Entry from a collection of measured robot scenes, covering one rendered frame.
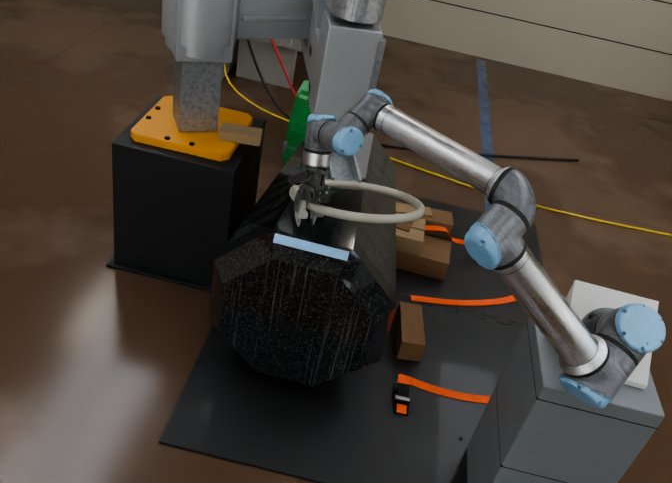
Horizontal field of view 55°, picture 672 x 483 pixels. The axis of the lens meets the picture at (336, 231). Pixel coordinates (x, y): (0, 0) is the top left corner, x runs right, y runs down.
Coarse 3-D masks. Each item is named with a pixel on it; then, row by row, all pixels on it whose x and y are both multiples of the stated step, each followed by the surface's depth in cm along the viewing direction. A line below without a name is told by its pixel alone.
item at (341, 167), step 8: (336, 160) 269; (344, 160) 271; (352, 160) 267; (328, 168) 259; (336, 168) 265; (344, 168) 266; (352, 168) 266; (328, 176) 258; (336, 176) 260; (344, 176) 261; (352, 176) 262; (360, 176) 255
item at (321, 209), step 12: (336, 180) 253; (348, 180) 255; (384, 192) 252; (396, 192) 248; (312, 204) 215; (420, 204) 233; (336, 216) 211; (348, 216) 210; (360, 216) 210; (372, 216) 211; (384, 216) 212; (396, 216) 214; (408, 216) 217; (420, 216) 224
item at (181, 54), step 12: (180, 0) 275; (180, 12) 278; (180, 24) 281; (180, 36) 284; (180, 48) 287; (228, 48) 295; (180, 60) 290; (192, 60) 292; (204, 60) 294; (216, 60) 296; (228, 60) 298
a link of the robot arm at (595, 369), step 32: (480, 224) 169; (512, 224) 168; (480, 256) 171; (512, 256) 169; (512, 288) 176; (544, 288) 176; (544, 320) 180; (576, 320) 183; (576, 352) 186; (608, 352) 189; (576, 384) 190; (608, 384) 189
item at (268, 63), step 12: (240, 48) 561; (252, 48) 559; (264, 48) 558; (288, 48) 554; (300, 48) 539; (240, 60) 567; (252, 60) 565; (264, 60) 564; (276, 60) 562; (288, 60) 560; (240, 72) 573; (252, 72) 571; (264, 72) 570; (276, 72) 568; (288, 72) 566; (276, 84) 574; (288, 84) 572
